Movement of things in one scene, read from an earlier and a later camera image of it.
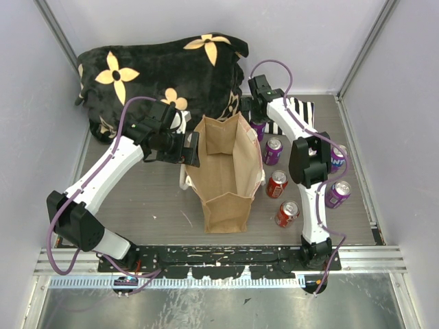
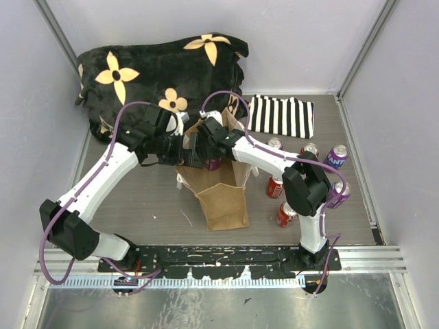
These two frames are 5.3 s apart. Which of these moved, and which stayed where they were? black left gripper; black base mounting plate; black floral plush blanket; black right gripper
Moved: black right gripper
Stayed: black floral plush blanket; black base mounting plate; black left gripper
